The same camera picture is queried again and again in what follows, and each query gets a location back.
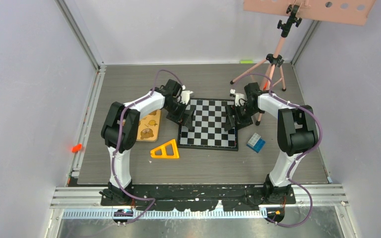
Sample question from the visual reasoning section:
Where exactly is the tin lid with bears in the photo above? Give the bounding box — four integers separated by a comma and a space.
136, 110, 161, 142

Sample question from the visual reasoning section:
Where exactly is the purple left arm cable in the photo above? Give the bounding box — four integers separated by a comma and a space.
111, 69, 185, 226

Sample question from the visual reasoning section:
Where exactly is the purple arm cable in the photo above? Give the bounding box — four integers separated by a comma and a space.
111, 69, 185, 226
231, 72, 323, 229

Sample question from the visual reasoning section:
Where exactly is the yellow triangular toy frame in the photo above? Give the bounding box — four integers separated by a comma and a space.
150, 139, 180, 159

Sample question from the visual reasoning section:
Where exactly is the blue white lego block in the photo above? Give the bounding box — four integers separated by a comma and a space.
247, 133, 266, 153

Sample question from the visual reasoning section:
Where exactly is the red orange block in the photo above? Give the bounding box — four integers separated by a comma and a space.
71, 143, 82, 153

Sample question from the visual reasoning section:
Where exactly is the small green block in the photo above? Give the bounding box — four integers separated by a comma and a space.
239, 59, 254, 64

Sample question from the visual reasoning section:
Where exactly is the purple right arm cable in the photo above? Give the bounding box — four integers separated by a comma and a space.
231, 72, 323, 229

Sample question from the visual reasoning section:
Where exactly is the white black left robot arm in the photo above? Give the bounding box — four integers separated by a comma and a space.
101, 79, 195, 205

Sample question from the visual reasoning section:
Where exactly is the pink tripod music stand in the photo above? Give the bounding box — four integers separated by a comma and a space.
230, 0, 377, 126

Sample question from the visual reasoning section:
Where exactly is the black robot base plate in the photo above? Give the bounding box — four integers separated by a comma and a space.
99, 184, 296, 212

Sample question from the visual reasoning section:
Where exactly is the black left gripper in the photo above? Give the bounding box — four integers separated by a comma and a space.
165, 100, 196, 130

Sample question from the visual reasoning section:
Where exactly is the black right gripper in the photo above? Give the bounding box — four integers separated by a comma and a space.
224, 103, 261, 132

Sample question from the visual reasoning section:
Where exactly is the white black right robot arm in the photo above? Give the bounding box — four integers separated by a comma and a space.
224, 83, 319, 204

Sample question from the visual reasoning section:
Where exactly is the black white folding chessboard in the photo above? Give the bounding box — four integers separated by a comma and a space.
177, 98, 239, 151

